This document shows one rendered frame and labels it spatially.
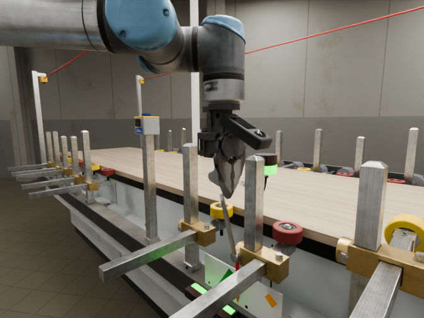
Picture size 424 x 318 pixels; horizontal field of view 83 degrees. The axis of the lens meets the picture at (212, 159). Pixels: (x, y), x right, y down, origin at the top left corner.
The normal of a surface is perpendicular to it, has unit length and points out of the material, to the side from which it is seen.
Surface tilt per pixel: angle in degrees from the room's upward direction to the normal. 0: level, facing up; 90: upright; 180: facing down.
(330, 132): 90
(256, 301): 90
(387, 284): 0
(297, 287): 90
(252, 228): 90
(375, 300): 0
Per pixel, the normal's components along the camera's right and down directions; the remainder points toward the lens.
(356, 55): -0.17, 0.14
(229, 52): 0.25, 0.14
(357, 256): -0.71, 0.11
